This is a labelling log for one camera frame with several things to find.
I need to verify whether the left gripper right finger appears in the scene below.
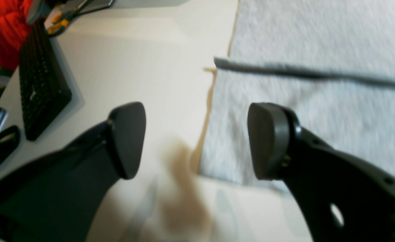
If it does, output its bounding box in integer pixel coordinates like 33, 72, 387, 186
247, 103, 395, 242

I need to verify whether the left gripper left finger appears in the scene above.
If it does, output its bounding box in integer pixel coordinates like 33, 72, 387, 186
0, 102, 146, 242

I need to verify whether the grey T-shirt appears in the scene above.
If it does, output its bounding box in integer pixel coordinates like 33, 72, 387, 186
199, 0, 395, 192

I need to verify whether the black computer mouse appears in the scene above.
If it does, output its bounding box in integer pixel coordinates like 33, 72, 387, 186
0, 125, 21, 165

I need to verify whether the black keyboard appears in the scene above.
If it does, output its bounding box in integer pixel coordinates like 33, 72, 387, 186
18, 20, 72, 141

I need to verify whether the red cloth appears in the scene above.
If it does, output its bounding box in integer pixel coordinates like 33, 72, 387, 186
0, 0, 32, 71

